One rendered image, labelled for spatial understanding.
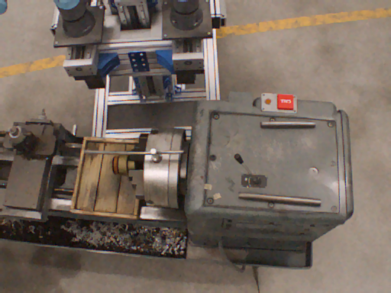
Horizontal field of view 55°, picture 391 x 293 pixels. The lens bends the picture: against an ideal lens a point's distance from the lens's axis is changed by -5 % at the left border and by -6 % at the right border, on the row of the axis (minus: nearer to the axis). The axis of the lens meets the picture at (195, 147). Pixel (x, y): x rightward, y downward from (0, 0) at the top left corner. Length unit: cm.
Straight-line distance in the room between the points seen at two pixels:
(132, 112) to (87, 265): 105
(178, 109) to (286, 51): 105
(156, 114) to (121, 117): 24
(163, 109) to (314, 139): 142
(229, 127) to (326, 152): 36
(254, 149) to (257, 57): 179
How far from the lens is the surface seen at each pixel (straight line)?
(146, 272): 260
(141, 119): 266
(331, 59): 326
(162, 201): 149
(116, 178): 181
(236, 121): 145
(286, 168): 141
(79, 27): 184
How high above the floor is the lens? 256
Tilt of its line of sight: 68 degrees down
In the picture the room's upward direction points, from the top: 5 degrees counter-clockwise
